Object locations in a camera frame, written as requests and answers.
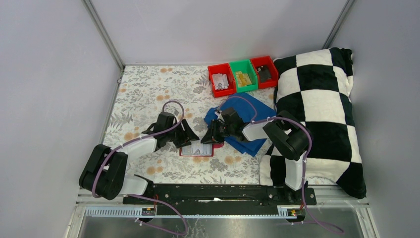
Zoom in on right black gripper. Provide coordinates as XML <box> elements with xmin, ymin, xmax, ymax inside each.
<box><xmin>200</xmin><ymin>119</ymin><xmax>234</xmax><ymax>145</ymax></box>

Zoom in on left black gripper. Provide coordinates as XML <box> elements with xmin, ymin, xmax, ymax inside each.
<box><xmin>165</xmin><ymin>119</ymin><xmax>199</xmax><ymax>148</ymax></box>

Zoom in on red leather card holder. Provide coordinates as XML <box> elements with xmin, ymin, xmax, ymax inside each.
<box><xmin>179</xmin><ymin>141</ymin><xmax>224</xmax><ymax>157</ymax></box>

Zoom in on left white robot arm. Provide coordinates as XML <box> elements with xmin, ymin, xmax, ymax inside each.
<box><xmin>78</xmin><ymin>112</ymin><xmax>199</xmax><ymax>204</ymax></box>

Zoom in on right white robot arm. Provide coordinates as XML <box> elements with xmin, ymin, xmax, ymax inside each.
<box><xmin>201</xmin><ymin>108</ymin><xmax>313</xmax><ymax>204</ymax></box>

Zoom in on white gold VIP card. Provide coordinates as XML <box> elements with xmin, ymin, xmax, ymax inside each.
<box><xmin>196</xmin><ymin>144</ymin><xmax>213</xmax><ymax>156</ymax></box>

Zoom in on silver cards in bin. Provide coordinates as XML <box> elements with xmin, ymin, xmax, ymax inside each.
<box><xmin>212</xmin><ymin>73</ymin><xmax>229</xmax><ymax>90</ymax></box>

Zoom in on gold cards in bin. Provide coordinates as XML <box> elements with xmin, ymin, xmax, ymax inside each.
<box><xmin>235</xmin><ymin>71</ymin><xmax>252</xmax><ymax>88</ymax></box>

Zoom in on black cards in bin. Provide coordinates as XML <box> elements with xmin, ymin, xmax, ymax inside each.
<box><xmin>257</xmin><ymin>65</ymin><xmax>272</xmax><ymax>83</ymax></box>

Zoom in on blue folded cloth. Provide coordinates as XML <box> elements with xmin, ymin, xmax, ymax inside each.
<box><xmin>204</xmin><ymin>93</ymin><xmax>276</xmax><ymax>156</ymax></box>

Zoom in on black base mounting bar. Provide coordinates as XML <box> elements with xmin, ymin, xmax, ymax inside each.
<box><xmin>123</xmin><ymin>183</ymin><xmax>316</xmax><ymax>216</ymax></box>

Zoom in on floral patterned table mat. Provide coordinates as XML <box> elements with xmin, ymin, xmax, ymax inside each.
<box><xmin>104</xmin><ymin>65</ymin><xmax>270</xmax><ymax>184</ymax></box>

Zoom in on left red plastic bin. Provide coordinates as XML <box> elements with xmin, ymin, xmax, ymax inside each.
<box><xmin>208</xmin><ymin>63</ymin><xmax>236</xmax><ymax>98</ymax></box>

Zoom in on red plastic bin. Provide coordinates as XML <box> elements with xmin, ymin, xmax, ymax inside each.
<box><xmin>250</xmin><ymin>56</ymin><xmax>279</xmax><ymax>89</ymax></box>
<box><xmin>208</xmin><ymin>63</ymin><xmax>236</xmax><ymax>98</ymax></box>

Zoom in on green plastic bin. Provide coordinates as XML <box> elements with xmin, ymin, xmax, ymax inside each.
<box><xmin>229</xmin><ymin>59</ymin><xmax>258</xmax><ymax>93</ymax></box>

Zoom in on right red plastic bin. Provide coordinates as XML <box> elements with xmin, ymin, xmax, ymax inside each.
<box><xmin>250</xmin><ymin>56</ymin><xmax>279</xmax><ymax>89</ymax></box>

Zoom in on black white checkered pillow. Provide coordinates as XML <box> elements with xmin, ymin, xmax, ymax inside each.
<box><xmin>273</xmin><ymin>47</ymin><xmax>367</xmax><ymax>199</ymax></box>

